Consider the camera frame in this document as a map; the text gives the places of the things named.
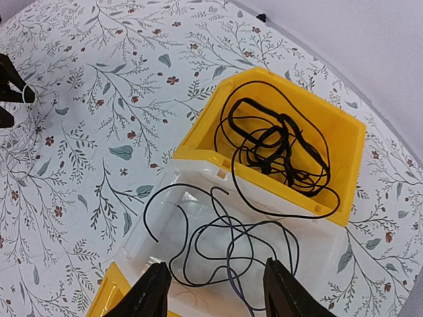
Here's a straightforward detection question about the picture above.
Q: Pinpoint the yellow bin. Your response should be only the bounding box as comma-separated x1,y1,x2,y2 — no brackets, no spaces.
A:
174,67,366,227
87,263,177,316

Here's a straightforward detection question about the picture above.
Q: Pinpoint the thin white cable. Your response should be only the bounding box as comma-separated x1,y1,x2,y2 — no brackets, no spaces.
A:
0,62,57,179

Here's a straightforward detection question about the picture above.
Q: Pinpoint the far yellow bin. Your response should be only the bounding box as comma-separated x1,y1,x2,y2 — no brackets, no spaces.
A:
174,67,366,227

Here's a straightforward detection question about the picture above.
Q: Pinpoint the long thin black cable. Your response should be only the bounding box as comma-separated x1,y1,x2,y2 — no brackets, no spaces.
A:
213,81,341,219

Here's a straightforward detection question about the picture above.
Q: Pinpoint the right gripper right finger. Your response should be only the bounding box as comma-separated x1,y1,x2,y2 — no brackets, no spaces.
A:
263,258,334,317

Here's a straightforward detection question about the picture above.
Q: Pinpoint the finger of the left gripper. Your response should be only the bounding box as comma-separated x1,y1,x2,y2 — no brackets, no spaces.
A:
0,106,14,129
1,53,35,104

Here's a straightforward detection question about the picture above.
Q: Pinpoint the floral table mat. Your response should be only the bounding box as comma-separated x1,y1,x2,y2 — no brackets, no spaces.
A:
1,1,422,316

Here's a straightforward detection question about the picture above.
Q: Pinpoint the thick black cable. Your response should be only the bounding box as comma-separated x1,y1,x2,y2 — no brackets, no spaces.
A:
227,98,331,198

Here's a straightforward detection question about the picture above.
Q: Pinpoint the remaining thin black cable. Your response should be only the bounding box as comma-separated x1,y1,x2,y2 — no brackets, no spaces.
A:
143,186,300,313

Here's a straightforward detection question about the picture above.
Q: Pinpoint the white translucent bin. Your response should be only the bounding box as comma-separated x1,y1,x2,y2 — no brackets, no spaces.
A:
116,159,347,316

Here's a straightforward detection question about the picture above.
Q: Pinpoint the near yellow bin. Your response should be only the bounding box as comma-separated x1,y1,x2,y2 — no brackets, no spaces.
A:
87,263,177,316

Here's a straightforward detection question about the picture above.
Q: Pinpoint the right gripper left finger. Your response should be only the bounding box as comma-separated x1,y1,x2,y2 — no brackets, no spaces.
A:
114,262,172,316

